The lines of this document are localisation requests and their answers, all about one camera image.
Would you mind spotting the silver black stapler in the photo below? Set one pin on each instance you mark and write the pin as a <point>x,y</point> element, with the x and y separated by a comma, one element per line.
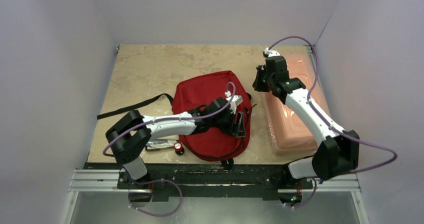
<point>160,144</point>

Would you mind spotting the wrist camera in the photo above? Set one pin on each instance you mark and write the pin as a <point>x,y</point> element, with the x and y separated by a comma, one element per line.
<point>268,52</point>
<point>234,101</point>

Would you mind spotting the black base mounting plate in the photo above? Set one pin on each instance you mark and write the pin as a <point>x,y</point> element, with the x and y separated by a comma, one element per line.
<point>165,180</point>

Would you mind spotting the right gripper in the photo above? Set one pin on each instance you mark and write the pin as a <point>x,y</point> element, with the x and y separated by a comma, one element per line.
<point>260,79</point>

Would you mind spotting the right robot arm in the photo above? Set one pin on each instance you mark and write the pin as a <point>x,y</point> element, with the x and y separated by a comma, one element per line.
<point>337,149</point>

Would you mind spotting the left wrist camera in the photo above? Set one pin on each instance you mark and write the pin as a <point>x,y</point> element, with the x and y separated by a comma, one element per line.
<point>234,101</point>

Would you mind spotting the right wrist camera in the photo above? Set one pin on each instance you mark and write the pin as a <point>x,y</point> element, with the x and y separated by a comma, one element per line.
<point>268,52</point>

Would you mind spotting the red backpack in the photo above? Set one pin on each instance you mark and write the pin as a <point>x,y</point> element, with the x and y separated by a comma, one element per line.
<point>198,92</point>

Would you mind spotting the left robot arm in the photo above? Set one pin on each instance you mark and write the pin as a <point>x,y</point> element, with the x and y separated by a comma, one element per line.
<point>129,136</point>

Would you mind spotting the pink plastic storage box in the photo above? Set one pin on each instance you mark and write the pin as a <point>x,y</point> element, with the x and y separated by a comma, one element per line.
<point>288,133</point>

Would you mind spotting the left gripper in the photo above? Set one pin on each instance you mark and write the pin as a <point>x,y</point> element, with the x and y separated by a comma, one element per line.
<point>239,130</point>

